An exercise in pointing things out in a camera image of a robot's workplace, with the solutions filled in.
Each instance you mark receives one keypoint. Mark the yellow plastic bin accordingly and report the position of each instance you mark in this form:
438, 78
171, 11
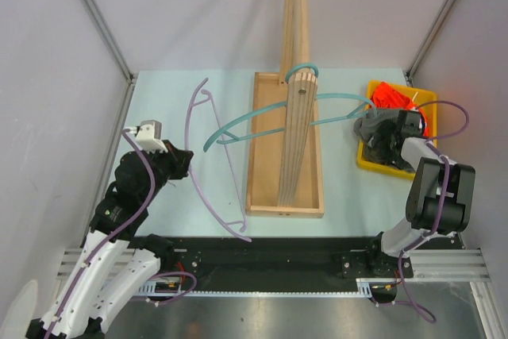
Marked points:
410, 124

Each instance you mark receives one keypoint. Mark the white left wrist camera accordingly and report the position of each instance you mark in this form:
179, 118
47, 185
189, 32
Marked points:
148, 136

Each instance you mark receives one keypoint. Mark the orange shorts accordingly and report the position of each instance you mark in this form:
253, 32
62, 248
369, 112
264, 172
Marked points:
392, 96

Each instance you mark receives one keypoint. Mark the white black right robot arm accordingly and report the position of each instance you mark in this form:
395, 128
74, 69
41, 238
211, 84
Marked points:
440, 198

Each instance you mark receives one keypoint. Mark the grey shorts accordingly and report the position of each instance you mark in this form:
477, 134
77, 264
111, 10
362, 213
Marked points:
365, 126

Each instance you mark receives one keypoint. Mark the aluminium frame post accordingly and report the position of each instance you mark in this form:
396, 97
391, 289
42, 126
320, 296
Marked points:
430, 39
107, 37

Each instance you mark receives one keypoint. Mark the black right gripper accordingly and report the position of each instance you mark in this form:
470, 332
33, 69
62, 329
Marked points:
388, 129

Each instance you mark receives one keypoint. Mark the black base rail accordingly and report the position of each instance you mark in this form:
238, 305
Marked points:
269, 264

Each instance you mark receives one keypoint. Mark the aluminium frame post right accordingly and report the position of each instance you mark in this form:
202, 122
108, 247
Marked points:
430, 39

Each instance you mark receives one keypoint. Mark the wooden hanger rack stand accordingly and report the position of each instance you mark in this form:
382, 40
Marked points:
284, 166

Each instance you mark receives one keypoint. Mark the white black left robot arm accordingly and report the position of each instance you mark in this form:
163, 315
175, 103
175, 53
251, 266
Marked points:
89, 302

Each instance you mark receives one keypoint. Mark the purple hanger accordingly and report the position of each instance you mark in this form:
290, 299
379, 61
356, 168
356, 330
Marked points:
213, 177

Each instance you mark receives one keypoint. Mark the aluminium frame post left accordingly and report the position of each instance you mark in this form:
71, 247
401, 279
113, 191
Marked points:
107, 37

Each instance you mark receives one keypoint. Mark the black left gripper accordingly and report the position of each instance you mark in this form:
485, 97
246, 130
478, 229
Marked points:
180, 159

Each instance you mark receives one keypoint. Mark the white slotted cable duct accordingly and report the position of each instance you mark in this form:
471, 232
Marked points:
361, 290

